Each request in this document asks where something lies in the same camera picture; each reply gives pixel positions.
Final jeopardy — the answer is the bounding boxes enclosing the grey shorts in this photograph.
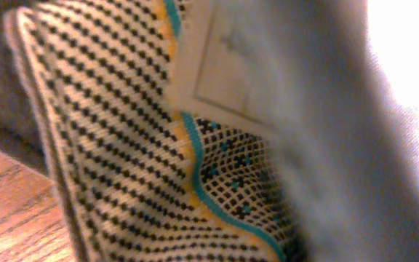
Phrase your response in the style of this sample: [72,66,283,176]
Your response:
[0,0,419,262]

